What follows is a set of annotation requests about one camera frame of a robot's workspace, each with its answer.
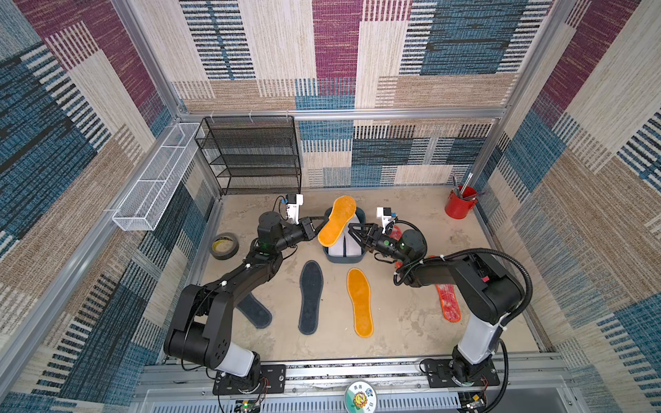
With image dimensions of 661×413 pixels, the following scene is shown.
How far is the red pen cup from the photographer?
3.40 ft

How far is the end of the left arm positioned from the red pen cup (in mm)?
593

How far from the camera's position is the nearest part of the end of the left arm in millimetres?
740
